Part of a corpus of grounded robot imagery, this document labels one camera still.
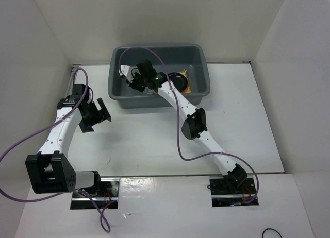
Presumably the black round plate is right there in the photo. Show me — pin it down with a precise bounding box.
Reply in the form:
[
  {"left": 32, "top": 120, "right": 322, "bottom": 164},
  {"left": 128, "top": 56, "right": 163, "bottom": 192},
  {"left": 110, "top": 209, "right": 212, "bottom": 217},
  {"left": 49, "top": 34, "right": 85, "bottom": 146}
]
[{"left": 168, "top": 72, "right": 188, "bottom": 93}]

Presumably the woven bamboo placemat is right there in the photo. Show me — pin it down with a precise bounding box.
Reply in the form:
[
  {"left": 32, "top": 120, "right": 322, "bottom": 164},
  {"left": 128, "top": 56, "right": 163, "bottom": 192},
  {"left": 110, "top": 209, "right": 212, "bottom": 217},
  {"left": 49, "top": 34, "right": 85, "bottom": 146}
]
[{"left": 153, "top": 69, "right": 193, "bottom": 94}]

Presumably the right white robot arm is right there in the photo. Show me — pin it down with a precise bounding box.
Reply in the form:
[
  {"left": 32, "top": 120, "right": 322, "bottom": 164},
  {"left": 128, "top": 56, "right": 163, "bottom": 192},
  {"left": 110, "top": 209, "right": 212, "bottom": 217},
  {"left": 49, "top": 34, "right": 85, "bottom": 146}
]
[{"left": 120, "top": 60, "right": 248, "bottom": 193}]

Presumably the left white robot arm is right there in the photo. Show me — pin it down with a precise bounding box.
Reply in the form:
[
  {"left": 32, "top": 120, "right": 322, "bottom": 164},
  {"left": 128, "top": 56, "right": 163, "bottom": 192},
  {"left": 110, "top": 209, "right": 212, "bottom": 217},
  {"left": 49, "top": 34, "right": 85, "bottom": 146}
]
[{"left": 25, "top": 84, "right": 111, "bottom": 197}]

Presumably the grey plastic bin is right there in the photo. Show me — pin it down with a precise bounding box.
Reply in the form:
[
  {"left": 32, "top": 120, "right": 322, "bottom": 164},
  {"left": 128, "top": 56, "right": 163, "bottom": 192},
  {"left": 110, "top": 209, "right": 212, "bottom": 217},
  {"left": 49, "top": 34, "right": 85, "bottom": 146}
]
[{"left": 108, "top": 44, "right": 210, "bottom": 109}]

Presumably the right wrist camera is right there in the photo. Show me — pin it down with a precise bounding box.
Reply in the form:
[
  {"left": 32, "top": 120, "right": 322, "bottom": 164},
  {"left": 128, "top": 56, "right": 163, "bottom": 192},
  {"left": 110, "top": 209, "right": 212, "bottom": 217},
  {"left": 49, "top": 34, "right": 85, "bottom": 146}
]
[{"left": 119, "top": 65, "right": 136, "bottom": 84}]

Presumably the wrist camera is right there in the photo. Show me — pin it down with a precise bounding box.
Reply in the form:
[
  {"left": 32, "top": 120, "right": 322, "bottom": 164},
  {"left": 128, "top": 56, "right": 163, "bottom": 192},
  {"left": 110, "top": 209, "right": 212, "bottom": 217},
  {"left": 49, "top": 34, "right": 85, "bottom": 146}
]
[
  {"left": 119, "top": 65, "right": 136, "bottom": 84},
  {"left": 87, "top": 87, "right": 94, "bottom": 103}
]

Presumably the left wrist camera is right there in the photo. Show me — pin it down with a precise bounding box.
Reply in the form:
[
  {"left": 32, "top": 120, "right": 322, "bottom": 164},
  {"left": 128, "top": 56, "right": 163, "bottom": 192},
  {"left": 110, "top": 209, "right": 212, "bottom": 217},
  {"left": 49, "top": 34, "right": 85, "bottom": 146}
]
[{"left": 87, "top": 87, "right": 94, "bottom": 103}]

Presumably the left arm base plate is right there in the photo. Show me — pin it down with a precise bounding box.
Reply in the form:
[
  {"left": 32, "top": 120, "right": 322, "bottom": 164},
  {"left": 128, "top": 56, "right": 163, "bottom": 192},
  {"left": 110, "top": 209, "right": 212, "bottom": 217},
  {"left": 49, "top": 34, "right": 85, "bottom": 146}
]
[{"left": 70, "top": 177, "right": 120, "bottom": 210}]

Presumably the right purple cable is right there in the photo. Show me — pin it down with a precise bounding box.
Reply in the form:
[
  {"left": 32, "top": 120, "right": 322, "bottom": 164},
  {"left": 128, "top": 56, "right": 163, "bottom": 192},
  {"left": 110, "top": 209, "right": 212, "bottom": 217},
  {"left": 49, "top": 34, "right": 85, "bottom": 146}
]
[{"left": 119, "top": 46, "right": 259, "bottom": 205}]

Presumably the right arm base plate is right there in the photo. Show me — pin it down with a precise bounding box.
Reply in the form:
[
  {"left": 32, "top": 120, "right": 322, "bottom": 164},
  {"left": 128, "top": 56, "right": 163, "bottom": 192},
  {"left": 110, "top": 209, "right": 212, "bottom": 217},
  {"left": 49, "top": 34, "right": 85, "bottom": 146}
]
[{"left": 207, "top": 176, "right": 259, "bottom": 207}]

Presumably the black cable loop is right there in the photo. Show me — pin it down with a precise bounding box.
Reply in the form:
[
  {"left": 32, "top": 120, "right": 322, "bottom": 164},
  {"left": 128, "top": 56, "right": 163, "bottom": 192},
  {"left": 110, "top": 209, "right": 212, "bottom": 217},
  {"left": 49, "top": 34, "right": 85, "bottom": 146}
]
[{"left": 262, "top": 228, "right": 282, "bottom": 238}]

